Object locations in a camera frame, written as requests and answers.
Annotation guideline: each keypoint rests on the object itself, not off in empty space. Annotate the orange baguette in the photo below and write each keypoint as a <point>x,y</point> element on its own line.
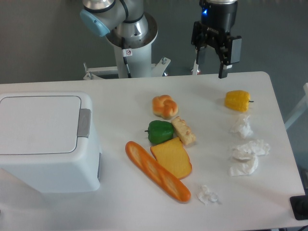
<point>157,173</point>

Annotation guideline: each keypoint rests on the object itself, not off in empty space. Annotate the green bell pepper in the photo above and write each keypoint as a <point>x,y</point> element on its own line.
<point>159,131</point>

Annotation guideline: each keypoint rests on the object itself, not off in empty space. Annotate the black device at edge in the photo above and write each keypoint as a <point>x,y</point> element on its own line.
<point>299,206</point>

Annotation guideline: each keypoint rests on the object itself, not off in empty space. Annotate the yellow toast slice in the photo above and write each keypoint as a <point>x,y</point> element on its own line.
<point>173,157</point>

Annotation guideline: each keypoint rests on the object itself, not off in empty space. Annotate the crumpled white tissue upper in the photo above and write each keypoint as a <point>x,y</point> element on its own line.
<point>242,126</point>

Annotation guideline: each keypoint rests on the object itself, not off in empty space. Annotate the knotted bread roll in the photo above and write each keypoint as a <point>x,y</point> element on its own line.
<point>164,106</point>

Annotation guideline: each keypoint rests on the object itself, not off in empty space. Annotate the white frame at right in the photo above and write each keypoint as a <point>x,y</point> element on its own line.
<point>298,110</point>

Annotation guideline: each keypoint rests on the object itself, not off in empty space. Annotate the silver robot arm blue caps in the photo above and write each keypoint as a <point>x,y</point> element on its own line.
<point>131,31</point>

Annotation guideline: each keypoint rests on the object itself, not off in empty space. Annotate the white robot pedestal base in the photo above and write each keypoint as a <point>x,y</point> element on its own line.
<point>130,63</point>

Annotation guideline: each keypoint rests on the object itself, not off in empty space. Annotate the white trash can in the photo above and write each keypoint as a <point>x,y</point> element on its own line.
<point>48,140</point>

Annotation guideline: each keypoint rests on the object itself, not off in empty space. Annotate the crumpled white tissue middle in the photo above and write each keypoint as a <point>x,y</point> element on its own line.
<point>250,149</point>

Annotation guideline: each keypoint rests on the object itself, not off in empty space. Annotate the crumpled white tissue lower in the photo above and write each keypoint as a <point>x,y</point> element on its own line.
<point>244,168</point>

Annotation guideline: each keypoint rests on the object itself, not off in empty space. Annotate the small crumpled white tissue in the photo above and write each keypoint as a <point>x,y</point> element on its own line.
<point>206,196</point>

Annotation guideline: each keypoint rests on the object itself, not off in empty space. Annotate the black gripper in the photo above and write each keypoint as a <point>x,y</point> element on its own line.
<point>214,30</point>

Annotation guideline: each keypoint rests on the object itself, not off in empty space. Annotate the beige pastry stick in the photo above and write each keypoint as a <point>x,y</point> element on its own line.
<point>183,131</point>

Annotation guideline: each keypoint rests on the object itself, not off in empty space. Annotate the yellow bell pepper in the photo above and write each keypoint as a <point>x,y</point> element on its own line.
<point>238,100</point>

